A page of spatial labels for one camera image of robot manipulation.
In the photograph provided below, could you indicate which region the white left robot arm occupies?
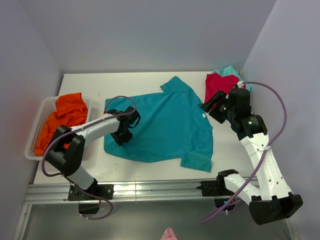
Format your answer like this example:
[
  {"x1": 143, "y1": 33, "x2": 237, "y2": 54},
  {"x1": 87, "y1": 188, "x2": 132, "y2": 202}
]
[{"x1": 42, "y1": 106, "x2": 141, "y2": 200}]

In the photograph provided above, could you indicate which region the pink object at bottom edge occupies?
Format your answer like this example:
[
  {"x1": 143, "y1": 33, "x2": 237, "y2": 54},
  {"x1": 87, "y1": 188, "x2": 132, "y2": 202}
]
[{"x1": 160, "y1": 227, "x2": 177, "y2": 240}]

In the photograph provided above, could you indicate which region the white plastic laundry basket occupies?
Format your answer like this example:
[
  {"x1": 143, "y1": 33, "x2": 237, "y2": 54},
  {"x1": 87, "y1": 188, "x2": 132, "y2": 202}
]
[{"x1": 24, "y1": 96, "x2": 93, "y2": 161}]

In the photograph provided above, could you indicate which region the folded teal t-shirt underneath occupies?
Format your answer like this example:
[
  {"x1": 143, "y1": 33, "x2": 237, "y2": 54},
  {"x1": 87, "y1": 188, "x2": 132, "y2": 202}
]
[{"x1": 212, "y1": 65, "x2": 244, "y2": 94}]

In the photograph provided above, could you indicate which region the teal t-shirt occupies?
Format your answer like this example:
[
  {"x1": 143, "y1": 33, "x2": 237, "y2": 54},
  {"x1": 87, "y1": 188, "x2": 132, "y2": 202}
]
[{"x1": 103, "y1": 76, "x2": 214, "y2": 173}]

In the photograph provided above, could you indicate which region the orange t-shirt in basket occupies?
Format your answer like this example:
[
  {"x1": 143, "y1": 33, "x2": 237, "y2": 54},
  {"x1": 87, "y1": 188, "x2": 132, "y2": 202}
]
[{"x1": 34, "y1": 92, "x2": 88, "y2": 157}]

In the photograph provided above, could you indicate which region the folded red t-shirt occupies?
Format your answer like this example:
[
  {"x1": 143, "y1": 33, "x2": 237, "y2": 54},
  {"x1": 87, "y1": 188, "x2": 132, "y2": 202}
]
[{"x1": 204, "y1": 72, "x2": 243, "y2": 103}]

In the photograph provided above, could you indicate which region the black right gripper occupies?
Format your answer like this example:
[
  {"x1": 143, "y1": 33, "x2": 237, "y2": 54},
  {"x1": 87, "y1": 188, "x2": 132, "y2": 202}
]
[{"x1": 199, "y1": 89, "x2": 236, "y2": 124}]

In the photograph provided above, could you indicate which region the aluminium front rail frame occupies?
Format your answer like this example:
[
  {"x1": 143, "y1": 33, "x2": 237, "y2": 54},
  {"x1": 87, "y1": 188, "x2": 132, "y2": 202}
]
[{"x1": 23, "y1": 179, "x2": 204, "y2": 205}]

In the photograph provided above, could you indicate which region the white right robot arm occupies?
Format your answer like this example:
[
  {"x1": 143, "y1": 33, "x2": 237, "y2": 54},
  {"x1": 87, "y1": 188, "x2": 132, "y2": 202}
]
[{"x1": 198, "y1": 87, "x2": 303, "y2": 225}]

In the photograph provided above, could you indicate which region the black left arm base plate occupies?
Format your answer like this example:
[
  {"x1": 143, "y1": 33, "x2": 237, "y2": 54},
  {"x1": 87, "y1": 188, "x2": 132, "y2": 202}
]
[{"x1": 67, "y1": 184, "x2": 114, "y2": 201}]

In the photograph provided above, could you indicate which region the black box under left base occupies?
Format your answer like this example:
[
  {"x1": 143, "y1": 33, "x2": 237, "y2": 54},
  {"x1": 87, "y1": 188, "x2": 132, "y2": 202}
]
[{"x1": 78, "y1": 203, "x2": 100, "y2": 215}]

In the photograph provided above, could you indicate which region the aluminium right side rail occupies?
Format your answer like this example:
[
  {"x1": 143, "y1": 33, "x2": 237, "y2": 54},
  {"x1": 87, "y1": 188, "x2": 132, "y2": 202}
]
[{"x1": 238, "y1": 71, "x2": 275, "y2": 177}]

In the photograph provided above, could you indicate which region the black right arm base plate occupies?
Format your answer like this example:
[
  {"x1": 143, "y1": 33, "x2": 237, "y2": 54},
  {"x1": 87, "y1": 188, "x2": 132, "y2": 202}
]
[{"x1": 196, "y1": 180, "x2": 225, "y2": 197}]

